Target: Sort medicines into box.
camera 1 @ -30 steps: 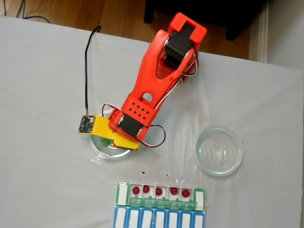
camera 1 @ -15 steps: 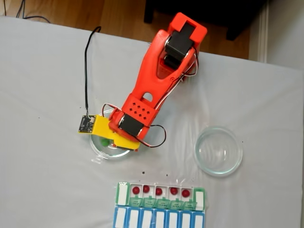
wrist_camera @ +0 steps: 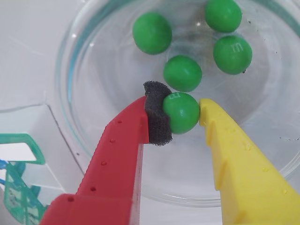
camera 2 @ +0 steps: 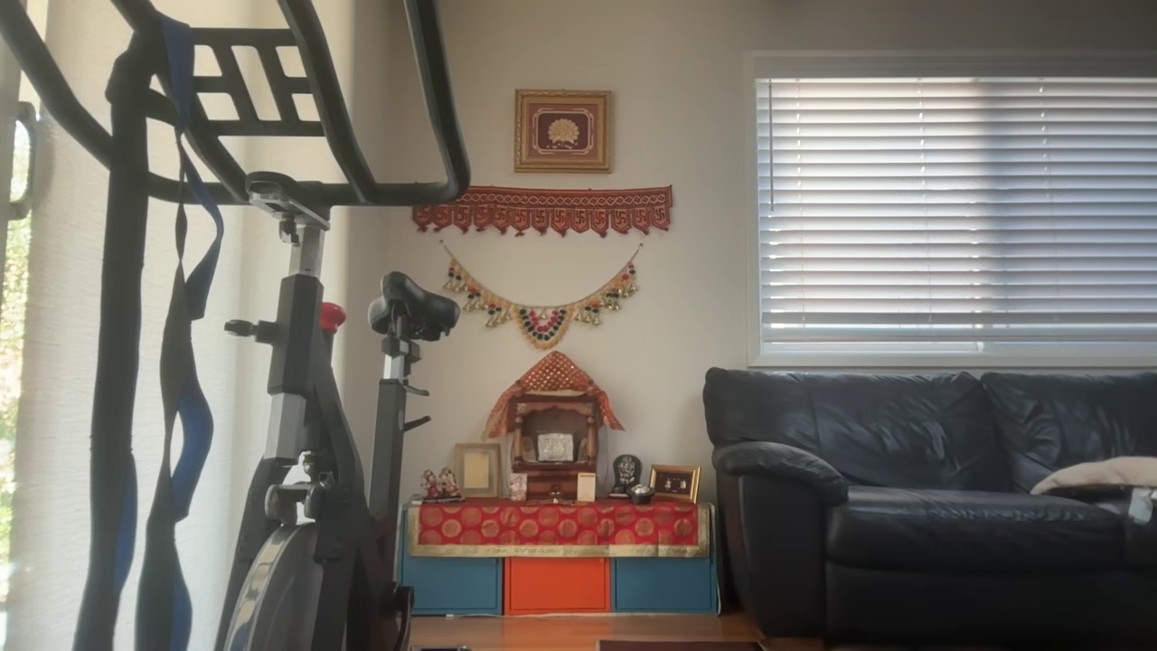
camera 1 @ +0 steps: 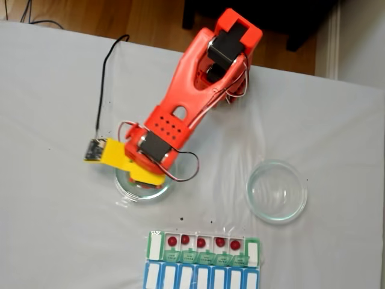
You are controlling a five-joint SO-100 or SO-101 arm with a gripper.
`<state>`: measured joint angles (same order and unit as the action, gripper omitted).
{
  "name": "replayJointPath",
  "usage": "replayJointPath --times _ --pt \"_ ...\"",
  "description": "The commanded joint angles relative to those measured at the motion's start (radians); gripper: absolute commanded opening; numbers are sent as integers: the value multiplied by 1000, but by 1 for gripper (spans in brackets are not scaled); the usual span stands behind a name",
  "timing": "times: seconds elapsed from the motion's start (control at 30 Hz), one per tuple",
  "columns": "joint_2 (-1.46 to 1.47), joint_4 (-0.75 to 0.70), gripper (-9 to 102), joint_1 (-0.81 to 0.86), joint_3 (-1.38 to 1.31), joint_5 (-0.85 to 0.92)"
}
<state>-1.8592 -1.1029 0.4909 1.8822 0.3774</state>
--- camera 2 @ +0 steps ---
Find wooden shrine with canopy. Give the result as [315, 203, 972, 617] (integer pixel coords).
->
[482, 351, 625, 501]

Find small gold framed picture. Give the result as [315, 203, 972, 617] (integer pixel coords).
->
[649, 464, 701, 504]

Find beaded garland wall hanging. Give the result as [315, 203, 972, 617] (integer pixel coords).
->
[440, 240, 644, 351]

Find red gold patterned cloth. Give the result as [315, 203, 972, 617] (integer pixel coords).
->
[406, 500, 712, 558]

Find black exercise bike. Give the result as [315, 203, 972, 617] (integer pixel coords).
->
[0, 0, 471, 651]

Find white window blinds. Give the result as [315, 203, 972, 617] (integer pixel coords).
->
[756, 77, 1157, 355]

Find small colourful figurines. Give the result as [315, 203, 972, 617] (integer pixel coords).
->
[420, 467, 464, 503]

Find black leather sofa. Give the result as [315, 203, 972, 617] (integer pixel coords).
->
[703, 366, 1157, 645]

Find blue black hanging strap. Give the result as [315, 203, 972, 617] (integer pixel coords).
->
[72, 14, 227, 651]

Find white window frame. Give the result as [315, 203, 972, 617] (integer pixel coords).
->
[746, 52, 1157, 369]

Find red embroidered wall hanging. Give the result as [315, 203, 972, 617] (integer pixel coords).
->
[412, 185, 674, 239]

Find dark floor rug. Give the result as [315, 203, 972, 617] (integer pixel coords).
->
[597, 639, 767, 651]

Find gold framed wall picture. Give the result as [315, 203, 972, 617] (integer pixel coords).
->
[514, 89, 613, 174]

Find beige cushion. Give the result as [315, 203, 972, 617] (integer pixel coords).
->
[1030, 457, 1157, 496]

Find gold photo frame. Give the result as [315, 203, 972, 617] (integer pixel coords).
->
[453, 442, 503, 498]

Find blue storage bin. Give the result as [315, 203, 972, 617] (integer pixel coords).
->
[399, 556, 503, 617]
[613, 557, 719, 615]

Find white sheer curtain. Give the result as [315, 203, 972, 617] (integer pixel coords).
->
[0, 0, 355, 651]

